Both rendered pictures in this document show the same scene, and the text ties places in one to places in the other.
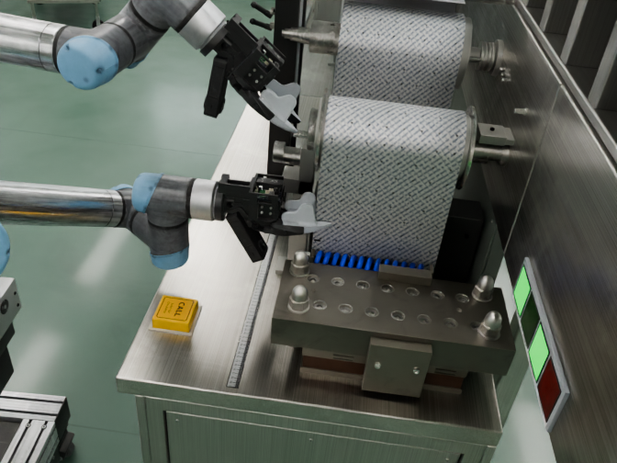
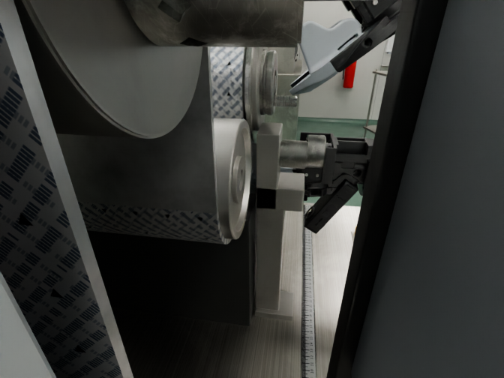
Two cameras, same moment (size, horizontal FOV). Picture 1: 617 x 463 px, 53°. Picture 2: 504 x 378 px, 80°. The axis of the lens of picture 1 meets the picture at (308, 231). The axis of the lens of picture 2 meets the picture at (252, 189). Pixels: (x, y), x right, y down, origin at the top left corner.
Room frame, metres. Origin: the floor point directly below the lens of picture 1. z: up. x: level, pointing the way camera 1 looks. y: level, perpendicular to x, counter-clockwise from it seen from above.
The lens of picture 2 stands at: (1.39, 0.03, 1.31)
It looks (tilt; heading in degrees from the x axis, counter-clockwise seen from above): 28 degrees down; 186
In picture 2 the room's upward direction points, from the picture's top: straight up
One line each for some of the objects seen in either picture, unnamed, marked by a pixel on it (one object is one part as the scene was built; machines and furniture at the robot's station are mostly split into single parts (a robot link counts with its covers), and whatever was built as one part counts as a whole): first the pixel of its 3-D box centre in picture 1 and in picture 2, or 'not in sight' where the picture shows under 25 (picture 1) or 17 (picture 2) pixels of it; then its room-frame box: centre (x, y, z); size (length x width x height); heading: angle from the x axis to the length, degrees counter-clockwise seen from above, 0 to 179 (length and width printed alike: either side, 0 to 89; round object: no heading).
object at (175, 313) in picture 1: (175, 313); not in sight; (0.85, 0.24, 0.91); 0.07 x 0.07 x 0.02; 87
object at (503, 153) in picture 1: (486, 151); not in sight; (0.99, -0.30, 1.25); 0.07 x 0.04 x 0.04; 87
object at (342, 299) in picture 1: (390, 314); not in sight; (0.81, -0.16, 1.00); 0.40 x 0.16 x 0.06; 87
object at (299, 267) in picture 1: (300, 261); not in sight; (0.87, 0.01, 1.05); 0.04 x 0.04 x 0.04
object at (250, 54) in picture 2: (321, 129); (256, 83); (1.00, -0.01, 1.25); 0.15 x 0.01 x 0.15; 177
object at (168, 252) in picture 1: (163, 234); not in sight; (0.97, 0.28, 1.01); 0.11 x 0.08 x 0.11; 48
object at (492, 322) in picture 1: (492, 322); not in sight; (0.76, -0.32, 1.05); 0.04 x 0.04 x 0.04
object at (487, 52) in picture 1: (480, 56); not in sight; (1.23, -0.31, 1.34); 0.07 x 0.07 x 0.07; 87
